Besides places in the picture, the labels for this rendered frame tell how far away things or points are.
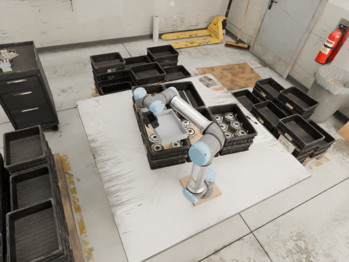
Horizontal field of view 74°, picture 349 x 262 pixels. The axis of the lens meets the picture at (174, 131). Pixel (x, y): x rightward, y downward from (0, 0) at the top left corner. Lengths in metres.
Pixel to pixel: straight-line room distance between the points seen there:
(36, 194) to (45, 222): 0.36
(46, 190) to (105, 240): 0.68
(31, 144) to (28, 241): 0.89
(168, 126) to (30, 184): 1.32
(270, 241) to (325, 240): 0.57
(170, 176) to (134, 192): 0.30
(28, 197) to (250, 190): 1.79
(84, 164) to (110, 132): 0.81
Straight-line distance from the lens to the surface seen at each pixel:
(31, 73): 2.71
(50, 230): 2.00
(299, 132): 2.97
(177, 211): 1.71
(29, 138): 2.58
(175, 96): 1.38
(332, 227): 3.07
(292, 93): 3.52
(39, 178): 2.39
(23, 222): 2.10
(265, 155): 2.22
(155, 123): 1.46
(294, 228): 2.82
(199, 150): 1.17
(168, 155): 1.76
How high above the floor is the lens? 2.25
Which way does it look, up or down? 46 degrees down
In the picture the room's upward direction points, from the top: 8 degrees clockwise
